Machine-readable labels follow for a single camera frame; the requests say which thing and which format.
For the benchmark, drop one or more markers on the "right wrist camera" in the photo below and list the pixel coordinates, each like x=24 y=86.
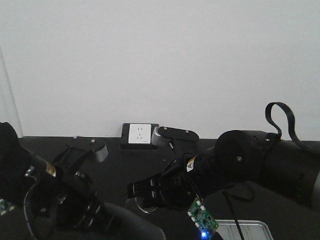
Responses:
x=174 y=137

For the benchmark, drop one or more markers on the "black white power socket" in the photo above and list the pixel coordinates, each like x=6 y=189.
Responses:
x=137 y=136

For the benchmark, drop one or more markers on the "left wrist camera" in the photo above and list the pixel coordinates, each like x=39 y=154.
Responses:
x=78 y=150

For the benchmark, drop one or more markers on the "clear glass beaker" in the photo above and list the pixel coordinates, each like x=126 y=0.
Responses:
x=138 y=206

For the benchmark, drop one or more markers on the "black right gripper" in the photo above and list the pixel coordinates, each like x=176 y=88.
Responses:
x=171 y=188

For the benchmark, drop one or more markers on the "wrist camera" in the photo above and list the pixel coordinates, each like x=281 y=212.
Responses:
x=174 y=137
x=78 y=150

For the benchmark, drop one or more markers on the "green circuit board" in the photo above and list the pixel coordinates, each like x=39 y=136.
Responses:
x=202 y=218

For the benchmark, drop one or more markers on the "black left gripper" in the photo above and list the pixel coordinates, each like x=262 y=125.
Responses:
x=65 y=201

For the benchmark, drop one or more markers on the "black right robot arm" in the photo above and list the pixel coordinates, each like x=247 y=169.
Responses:
x=284 y=167

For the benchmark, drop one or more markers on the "gray metal tray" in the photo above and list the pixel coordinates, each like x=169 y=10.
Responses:
x=251 y=230

